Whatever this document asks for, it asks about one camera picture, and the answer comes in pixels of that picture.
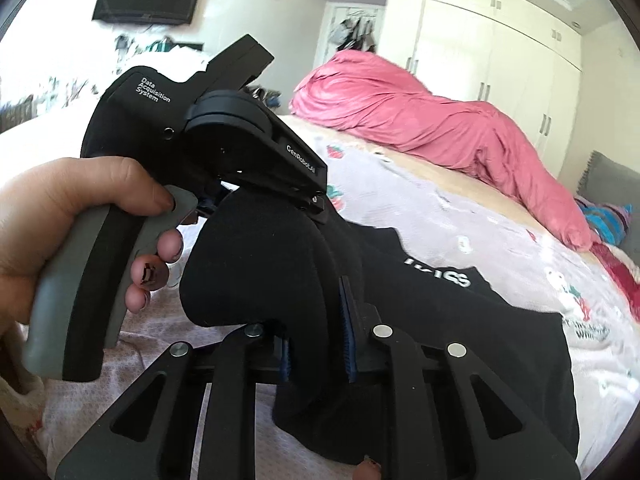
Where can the clothes hanging on door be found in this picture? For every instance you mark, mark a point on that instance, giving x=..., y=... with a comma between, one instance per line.
x=356, y=32

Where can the person's left hand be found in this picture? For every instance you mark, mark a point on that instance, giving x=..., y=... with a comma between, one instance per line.
x=45, y=210

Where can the red cloth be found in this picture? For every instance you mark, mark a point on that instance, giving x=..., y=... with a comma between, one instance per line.
x=620, y=275

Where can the white door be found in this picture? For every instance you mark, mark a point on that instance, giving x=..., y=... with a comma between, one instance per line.
x=330, y=35

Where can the blue striped cloth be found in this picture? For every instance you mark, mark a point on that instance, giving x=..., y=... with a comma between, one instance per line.
x=602, y=220

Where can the pink duvet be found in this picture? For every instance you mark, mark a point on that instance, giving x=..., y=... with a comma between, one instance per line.
x=400, y=105

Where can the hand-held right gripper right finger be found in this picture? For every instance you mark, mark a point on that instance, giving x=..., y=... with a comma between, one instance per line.
x=348, y=335

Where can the person's right hand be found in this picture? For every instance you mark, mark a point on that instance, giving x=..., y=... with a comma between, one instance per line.
x=367, y=469

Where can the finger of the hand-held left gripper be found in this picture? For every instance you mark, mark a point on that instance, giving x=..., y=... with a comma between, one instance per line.
x=320, y=207

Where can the white wardrobe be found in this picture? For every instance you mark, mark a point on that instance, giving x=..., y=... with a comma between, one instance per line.
x=475, y=35

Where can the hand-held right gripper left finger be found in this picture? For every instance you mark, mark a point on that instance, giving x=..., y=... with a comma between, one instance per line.
x=285, y=360

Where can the white and green clutter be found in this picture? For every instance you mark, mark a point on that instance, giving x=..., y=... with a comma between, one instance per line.
x=165, y=50

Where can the grey rug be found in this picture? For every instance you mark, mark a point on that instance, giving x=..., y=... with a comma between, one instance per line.
x=612, y=180

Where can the lilac printed bed sheet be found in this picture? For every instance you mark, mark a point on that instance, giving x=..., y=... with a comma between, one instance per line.
x=425, y=210

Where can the pile of dark clothes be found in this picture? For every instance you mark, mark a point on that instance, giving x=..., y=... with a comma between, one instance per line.
x=265, y=97

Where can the orange plaid bunny blanket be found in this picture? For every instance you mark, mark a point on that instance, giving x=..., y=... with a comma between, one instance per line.
x=22, y=395

